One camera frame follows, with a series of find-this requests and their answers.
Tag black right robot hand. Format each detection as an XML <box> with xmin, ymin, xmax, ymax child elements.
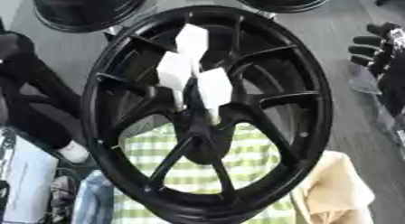
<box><xmin>346</xmin><ymin>22</ymin><xmax>405</xmax><ymax>117</ymax></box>

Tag black spoked wheel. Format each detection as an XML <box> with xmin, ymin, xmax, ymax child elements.
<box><xmin>79</xmin><ymin>5</ymin><xmax>335</xmax><ymax>224</ymax></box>

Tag tan fabric piece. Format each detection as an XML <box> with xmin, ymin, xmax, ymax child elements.
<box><xmin>291</xmin><ymin>150</ymin><xmax>379</xmax><ymax>224</ymax></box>

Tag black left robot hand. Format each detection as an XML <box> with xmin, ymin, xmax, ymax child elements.
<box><xmin>0</xmin><ymin>31</ymin><xmax>92</xmax><ymax>164</ymax></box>

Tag black round wheel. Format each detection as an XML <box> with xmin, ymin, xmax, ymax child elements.
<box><xmin>26</xmin><ymin>0</ymin><xmax>152</xmax><ymax>34</ymax></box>
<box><xmin>228</xmin><ymin>0</ymin><xmax>339</xmax><ymax>14</ymax></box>

